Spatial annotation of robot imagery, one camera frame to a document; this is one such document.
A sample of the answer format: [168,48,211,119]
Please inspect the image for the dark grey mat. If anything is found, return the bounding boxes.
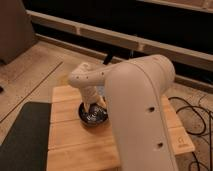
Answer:
[0,102,51,171]

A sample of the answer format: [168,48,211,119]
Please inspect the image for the brown upholstered furniture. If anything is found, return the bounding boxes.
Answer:
[0,0,37,64]

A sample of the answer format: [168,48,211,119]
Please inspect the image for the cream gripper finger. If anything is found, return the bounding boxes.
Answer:
[97,97,107,109]
[84,103,90,113]

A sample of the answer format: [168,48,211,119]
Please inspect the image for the long wooden rail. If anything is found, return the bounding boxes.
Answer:
[27,10,213,72]

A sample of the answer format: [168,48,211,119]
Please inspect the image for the black cables on floor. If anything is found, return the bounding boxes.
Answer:
[167,95,213,171]

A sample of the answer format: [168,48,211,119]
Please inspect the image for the dark ceramic bowl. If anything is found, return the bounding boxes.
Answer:
[78,103,108,126]

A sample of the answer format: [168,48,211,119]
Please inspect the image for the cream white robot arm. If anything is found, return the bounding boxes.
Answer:
[69,55,178,171]

